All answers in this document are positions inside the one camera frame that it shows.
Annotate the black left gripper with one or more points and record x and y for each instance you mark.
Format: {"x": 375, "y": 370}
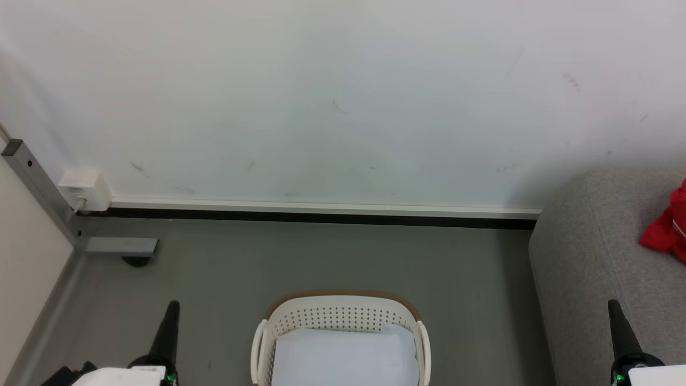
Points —
{"x": 155, "y": 370}

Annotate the white and black skirting board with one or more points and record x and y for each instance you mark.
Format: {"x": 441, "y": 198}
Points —
{"x": 321, "y": 212}

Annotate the white perforated laundry basket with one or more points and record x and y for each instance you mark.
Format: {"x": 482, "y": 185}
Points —
{"x": 343, "y": 316}

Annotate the white wall outlet box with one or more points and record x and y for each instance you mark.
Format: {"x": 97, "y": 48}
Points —
{"x": 86, "y": 190}

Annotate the grey fabric sofa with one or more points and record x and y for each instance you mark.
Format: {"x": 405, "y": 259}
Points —
{"x": 595, "y": 279}

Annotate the pale blue garment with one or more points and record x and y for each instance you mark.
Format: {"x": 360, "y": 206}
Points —
{"x": 345, "y": 356}

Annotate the grey metal foot bar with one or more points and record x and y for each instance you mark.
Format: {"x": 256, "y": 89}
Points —
{"x": 122, "y": 246}

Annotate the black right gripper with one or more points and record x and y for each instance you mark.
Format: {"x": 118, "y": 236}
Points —
{"x": 627, "y": 370}

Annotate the red garment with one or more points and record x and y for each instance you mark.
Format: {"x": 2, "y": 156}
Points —
{"x": 667, "y": 230}

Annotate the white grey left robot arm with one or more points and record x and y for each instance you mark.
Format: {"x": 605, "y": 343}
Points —
{"x": 120, "y": 377}

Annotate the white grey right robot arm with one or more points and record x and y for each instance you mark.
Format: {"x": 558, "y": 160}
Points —
{"x": 658, "y": 376}

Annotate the black round foot pad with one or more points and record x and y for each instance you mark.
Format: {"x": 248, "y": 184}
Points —
{"x": 136, "y": 261}

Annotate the grey metal frame post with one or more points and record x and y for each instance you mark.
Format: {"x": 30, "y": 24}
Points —
{"x": 32, "y": 177}

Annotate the beige partition panel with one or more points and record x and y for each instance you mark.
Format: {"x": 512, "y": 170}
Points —
{"x": 24, "y": 257}

